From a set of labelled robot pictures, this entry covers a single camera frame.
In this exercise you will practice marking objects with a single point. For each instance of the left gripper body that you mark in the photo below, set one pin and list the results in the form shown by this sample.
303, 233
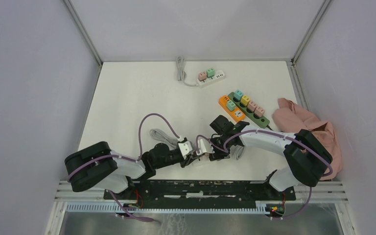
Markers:
185, 162

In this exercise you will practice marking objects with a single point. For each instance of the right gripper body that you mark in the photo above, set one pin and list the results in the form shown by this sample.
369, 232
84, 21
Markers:
218, 141

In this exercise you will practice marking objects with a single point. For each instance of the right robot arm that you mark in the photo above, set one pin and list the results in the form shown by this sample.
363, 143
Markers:
307, 159

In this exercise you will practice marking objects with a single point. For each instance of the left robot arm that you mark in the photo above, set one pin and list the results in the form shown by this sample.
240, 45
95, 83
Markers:
98, 166

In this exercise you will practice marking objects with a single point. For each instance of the orange power strip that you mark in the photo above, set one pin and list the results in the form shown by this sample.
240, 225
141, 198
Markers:
237, 115

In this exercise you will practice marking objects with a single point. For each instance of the mint adapter on orange strip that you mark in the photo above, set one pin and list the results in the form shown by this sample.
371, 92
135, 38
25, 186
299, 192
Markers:
230, 105

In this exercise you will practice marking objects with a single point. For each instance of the green power strip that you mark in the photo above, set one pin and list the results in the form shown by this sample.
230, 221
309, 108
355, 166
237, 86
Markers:
262, 121

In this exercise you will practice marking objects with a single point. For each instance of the pink adapter on green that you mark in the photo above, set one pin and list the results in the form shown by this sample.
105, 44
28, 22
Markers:
251, 106
259, 111

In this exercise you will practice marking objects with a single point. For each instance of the yellow USB adapter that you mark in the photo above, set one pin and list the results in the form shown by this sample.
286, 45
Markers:
244, 101

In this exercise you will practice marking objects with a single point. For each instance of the teal USB adapter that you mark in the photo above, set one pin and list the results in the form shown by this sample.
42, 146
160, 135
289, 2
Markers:
237, 96

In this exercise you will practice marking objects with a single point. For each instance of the pink cloth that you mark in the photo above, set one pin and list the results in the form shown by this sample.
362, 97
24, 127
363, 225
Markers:
291, 117

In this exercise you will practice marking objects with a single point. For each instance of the green adapter on far strip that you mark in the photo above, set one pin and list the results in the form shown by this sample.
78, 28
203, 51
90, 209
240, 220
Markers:
210, 72

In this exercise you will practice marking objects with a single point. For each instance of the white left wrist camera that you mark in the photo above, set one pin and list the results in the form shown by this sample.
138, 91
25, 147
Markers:
186, 148

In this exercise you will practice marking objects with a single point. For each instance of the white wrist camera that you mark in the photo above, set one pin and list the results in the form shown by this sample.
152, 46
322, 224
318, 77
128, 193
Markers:
203, 146
186, 148

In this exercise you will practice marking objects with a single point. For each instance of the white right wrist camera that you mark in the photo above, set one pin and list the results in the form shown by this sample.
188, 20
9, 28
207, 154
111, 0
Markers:
203, 146

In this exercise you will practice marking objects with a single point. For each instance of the grey near strip cable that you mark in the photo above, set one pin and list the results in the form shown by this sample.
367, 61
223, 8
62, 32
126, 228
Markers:
162, 137

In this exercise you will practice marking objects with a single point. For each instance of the black mounting base plate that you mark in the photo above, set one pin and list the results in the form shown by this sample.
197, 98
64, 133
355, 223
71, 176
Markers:
196, 194

